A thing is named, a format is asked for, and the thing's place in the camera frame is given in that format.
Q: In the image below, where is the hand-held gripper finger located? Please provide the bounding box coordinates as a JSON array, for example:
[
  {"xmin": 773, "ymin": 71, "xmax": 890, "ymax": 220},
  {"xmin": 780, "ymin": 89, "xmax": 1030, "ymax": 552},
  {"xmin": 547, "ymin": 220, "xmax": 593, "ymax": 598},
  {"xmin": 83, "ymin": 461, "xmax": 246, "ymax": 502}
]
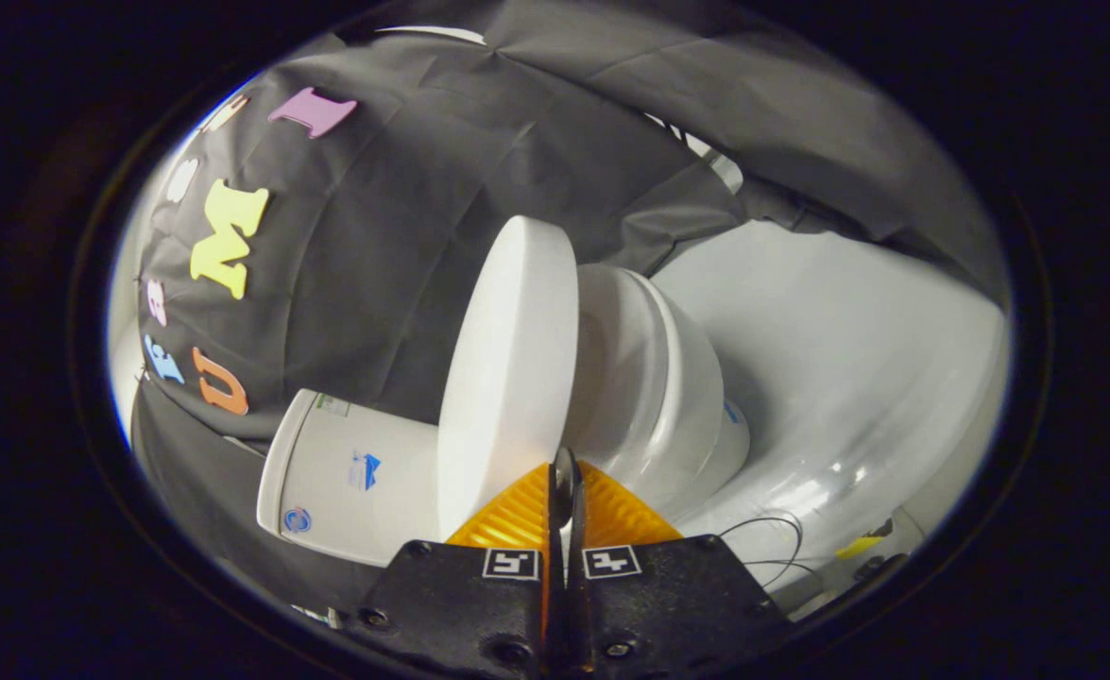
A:
[
  {"xmin": 566, "ymin": 459, "xmax": 796, "ymax": 680},
  {"xmin": 356, "ymin": 461, "xmax": 563, "ymax": 680}
]

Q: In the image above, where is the black lid handle tab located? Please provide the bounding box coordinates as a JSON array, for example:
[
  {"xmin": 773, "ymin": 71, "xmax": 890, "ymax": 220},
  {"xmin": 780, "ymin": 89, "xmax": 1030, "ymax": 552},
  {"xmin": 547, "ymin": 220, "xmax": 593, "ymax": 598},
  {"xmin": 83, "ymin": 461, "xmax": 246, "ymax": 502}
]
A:
[{"xmin": 551, "ymin": 447, "xmax": 582, "ymax": 530}]

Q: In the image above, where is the white toilet lid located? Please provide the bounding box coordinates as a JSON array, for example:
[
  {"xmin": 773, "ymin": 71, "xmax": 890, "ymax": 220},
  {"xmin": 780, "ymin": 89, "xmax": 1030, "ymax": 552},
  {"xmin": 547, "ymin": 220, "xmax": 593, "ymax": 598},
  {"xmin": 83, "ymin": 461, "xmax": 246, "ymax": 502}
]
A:
[{"xmin": 436, "ymin": 215, "xmax": 581, "ymax": 541}]

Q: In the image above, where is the white toilet bowl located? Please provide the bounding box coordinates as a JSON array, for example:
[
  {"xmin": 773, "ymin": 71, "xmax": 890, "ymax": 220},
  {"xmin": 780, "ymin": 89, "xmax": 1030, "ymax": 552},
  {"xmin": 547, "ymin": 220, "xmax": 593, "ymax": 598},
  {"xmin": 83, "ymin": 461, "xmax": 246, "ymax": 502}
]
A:
[{"xmin": 559, "ymin": 263, "xmax": 752, "ymax": 520}]

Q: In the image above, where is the white toilet tank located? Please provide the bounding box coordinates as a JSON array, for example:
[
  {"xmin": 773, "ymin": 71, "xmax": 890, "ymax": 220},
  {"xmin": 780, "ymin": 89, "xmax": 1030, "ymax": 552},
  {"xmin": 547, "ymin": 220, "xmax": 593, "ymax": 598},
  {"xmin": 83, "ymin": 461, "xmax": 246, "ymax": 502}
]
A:
[{"xmin": 256, "ymin": 388, "xmax": 452, "ymax": 568}]

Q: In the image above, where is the black backdrop cloth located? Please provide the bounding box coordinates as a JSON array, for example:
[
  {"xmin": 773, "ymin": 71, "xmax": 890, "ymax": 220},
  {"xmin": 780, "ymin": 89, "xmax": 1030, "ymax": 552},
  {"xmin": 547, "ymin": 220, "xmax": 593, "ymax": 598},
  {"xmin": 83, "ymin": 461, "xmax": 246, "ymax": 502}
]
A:
[{"xmin": 125, "ymin": 0, "xmax": 1009, "ymax": 615}]

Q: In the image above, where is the thin black cable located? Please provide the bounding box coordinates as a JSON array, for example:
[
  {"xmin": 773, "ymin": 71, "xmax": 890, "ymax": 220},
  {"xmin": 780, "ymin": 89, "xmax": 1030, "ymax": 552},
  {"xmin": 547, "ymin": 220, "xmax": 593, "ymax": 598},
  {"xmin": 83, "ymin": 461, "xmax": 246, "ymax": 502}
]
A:
[{"xmin": 717, "ymin": 513, "xmax": 825, "ymax": 591}]

